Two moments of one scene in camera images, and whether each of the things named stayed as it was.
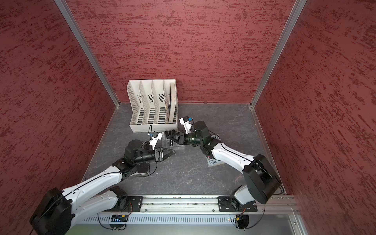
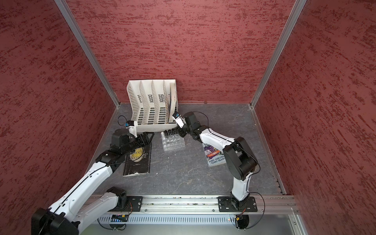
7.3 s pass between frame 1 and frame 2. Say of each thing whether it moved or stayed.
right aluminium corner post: stayed
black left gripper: moved
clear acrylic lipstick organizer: stayed
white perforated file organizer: stayed
